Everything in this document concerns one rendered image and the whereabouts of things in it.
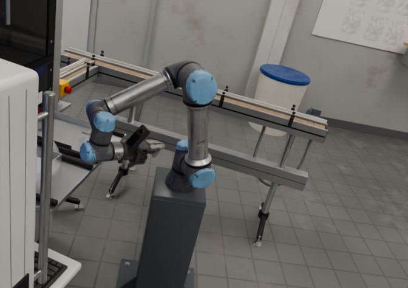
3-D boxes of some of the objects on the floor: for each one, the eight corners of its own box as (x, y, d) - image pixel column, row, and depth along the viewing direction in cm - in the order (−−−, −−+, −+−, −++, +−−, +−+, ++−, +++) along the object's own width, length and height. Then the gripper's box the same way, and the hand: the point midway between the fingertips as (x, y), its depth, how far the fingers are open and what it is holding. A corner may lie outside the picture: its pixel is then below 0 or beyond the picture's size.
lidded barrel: (285, 121, 506) (303, 70, 475) (297, 141, 455) (317, 86, 424) (241, 112, 498) (256, 60, 467) (248, 133, 447) (265, 75, 416)
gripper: (112, 153, 157) (154, 150, 171) (121, 168, 152) (164, 163, 166) (117, 136, 153) (161, 135, 167) (127, 150, 148) (171, 147, 162)
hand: (163, 144), depth 164 cm, fingers closed
